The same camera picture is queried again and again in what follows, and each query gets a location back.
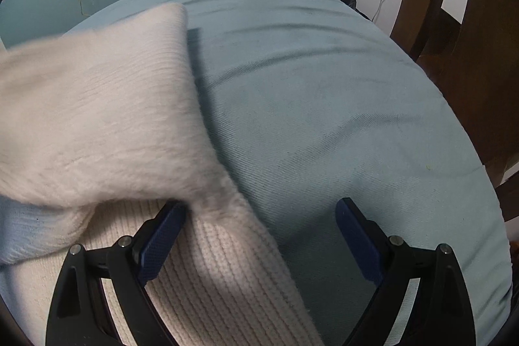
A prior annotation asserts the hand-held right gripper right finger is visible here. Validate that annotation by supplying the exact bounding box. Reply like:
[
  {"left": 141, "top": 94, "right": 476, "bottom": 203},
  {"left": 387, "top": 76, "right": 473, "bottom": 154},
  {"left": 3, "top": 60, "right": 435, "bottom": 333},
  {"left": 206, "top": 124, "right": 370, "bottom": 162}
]
[{"left": 336, "top": 197, "right": 476, "bottom": 346}]

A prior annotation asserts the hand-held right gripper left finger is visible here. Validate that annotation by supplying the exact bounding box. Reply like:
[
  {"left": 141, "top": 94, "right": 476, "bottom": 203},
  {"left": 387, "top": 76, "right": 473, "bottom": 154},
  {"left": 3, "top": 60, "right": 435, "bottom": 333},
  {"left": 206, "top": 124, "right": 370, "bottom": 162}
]
[{"left": 44, "top": 201, "right": 188, "bottom": 346}]

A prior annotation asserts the light blue knit garment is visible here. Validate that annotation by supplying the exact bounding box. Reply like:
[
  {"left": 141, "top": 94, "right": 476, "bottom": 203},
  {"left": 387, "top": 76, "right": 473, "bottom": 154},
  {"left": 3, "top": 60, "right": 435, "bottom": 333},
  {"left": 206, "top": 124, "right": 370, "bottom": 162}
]
[{"left": 0, "top": 194, "right": 94, "bottom": 266}]

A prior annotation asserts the cream knit sweater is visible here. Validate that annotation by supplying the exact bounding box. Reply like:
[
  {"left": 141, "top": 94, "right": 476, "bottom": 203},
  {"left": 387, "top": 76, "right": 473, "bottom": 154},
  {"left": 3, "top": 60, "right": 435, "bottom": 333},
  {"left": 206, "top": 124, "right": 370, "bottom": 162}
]
[{"left": 0, "top": 2, "right": 325, "bottom": 346}]

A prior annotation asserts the pale blue blanket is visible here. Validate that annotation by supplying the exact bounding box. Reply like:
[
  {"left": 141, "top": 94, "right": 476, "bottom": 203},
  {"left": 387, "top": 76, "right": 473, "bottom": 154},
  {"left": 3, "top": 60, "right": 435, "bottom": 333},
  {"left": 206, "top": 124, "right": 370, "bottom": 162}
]
[{"left": 0, "top": 0, "right": 512, "bottom": 346}]

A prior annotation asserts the brown wooden chair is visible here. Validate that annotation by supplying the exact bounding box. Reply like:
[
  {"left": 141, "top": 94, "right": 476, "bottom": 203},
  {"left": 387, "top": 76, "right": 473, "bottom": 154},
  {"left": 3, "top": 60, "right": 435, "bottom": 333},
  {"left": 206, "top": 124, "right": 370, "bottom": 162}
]
[{"left": 389, "top": 0, "right": 519, "bottom": 225}]

